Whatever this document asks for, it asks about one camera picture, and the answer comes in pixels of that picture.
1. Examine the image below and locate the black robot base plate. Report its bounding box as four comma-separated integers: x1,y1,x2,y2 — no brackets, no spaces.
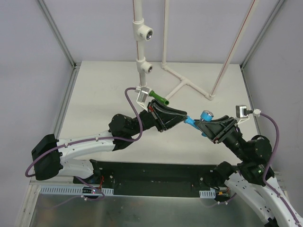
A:
83,160,226,198

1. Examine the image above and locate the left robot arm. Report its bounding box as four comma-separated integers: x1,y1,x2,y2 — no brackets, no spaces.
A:
29,99,187,184

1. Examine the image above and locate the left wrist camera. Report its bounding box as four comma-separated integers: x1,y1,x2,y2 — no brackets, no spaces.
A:
135,86,152,111

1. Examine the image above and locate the white cable duct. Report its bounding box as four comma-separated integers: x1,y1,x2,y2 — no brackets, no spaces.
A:
40,185,101,196
199,190,216,199

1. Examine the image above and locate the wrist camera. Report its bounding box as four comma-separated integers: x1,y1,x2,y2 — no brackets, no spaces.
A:
135,86,152,111
235,105,261,124

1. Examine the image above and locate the left aluminium frame post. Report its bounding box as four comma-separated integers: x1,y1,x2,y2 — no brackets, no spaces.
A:
36,0,77,69

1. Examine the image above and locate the left white cable duct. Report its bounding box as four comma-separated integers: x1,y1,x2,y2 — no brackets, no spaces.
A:
40,185,101,196

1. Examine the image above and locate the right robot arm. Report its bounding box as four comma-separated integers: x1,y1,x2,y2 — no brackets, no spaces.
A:
194,111,303,227

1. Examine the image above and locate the aluminium frame post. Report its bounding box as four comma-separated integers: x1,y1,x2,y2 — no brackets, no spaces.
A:
240,0,286,71
36,0,77,69

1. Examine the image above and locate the right white cable duct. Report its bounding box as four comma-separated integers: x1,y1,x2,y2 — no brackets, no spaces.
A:
199,190,216,199

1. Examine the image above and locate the right aluminium frame post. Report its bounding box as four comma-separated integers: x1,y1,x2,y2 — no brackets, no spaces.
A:
240,0,286,71

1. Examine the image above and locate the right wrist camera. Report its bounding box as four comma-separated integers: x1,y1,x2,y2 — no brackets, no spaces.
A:
235,105,261,124

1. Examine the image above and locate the green water faucet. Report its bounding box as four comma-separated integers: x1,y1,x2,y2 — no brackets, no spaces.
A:
149,90,169,106

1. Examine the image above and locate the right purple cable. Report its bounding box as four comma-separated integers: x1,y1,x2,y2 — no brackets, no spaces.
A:
259,112,301,225

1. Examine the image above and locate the white PVC pipe stand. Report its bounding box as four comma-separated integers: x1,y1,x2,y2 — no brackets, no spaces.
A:
130,0,258,101

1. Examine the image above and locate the blue water faucet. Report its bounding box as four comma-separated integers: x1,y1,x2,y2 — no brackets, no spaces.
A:
184,110,214,131

